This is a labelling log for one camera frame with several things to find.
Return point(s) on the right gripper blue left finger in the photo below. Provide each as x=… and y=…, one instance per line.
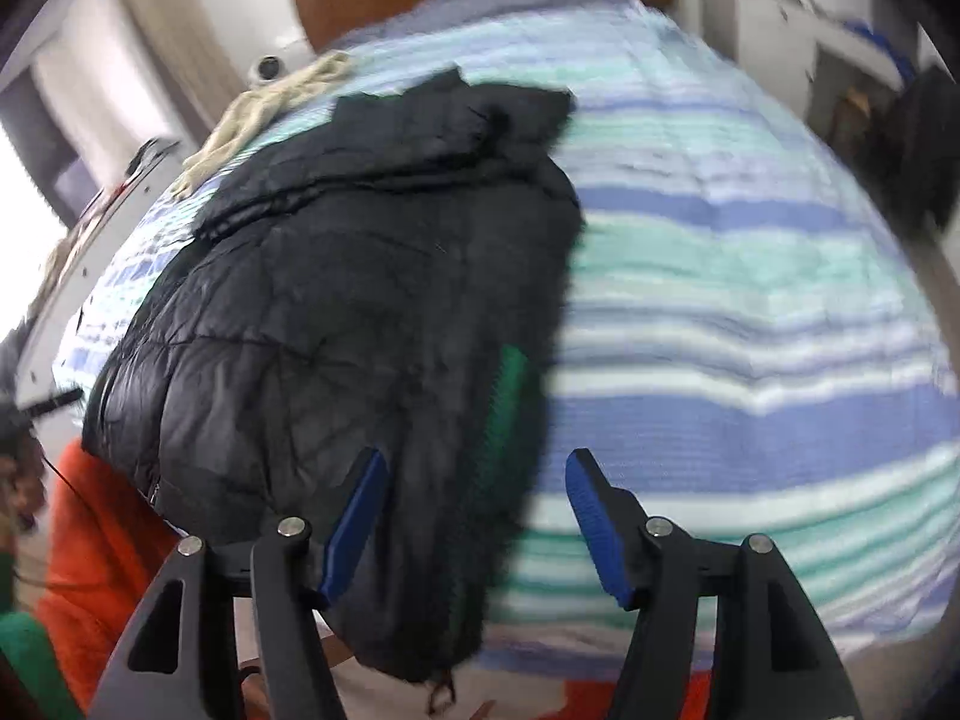
x=216, y=614

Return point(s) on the black green-lined down jacket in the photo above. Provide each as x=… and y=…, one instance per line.
x=392, y=280

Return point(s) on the orange sleeve of operator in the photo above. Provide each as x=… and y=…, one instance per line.
x=106, y=545

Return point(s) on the striped blue green bedspread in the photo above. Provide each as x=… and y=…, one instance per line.
x=743, y=344

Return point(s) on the white long dresser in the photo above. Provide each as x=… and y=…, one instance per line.
x=77, y=263

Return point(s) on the black bag on floor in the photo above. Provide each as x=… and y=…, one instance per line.
x=910, y=154

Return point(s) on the cream fleece garment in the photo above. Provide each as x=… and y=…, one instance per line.
x=256, y=109

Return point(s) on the beige curtain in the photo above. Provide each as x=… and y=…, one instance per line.
x=182, y=37

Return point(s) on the white bedside cabinet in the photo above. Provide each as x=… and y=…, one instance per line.
x=814, y=64

